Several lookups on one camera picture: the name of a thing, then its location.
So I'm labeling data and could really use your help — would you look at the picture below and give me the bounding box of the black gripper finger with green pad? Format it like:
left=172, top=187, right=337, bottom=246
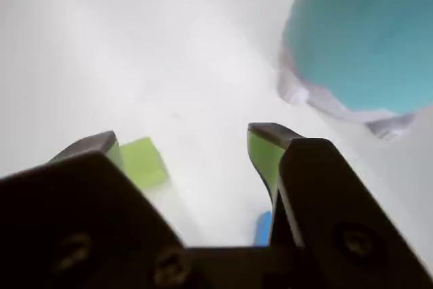
left=0, top=130, right=204, bottom=289
left=247, top=122, right=433, bottom=289

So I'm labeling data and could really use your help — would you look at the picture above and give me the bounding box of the blue lego block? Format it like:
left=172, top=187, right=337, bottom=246
left=254, top=210, right=274, bottom=247

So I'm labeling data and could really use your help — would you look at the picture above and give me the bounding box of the green lego block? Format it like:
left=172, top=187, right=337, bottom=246
left=119, top=136, right=169, bottom=190

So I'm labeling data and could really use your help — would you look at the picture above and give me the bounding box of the teal whale-shaped bin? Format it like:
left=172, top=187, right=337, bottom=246
left=276, top=0, right=433, bottom=139

